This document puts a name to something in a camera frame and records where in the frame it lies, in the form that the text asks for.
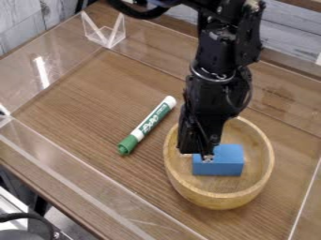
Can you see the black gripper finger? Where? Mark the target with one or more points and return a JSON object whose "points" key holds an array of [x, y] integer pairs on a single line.
{"points": [[188, 134], [208, 140]]}

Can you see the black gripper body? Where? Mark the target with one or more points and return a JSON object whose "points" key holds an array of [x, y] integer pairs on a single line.
{"points": [[216, 97]]}

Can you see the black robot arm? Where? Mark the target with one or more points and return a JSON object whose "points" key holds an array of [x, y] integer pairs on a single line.
{"points": [[228, 27]]}

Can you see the brown wooden bowl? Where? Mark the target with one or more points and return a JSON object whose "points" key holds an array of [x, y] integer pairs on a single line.
{"points": [[222, 192]]}

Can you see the green Expo marker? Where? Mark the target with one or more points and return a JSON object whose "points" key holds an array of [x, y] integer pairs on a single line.
{"points": [[153, 119]]}

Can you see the clear acrylic corner bracket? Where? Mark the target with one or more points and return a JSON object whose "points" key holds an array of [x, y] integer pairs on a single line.
{"points": [[105, 36]]}

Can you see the blue rectangular block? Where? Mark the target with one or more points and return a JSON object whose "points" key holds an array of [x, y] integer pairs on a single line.
{"points": [[228, 162]]}

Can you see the clear acrylic tray wall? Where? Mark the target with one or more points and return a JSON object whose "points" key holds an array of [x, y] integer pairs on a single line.
{"points": [[110, 210]]}

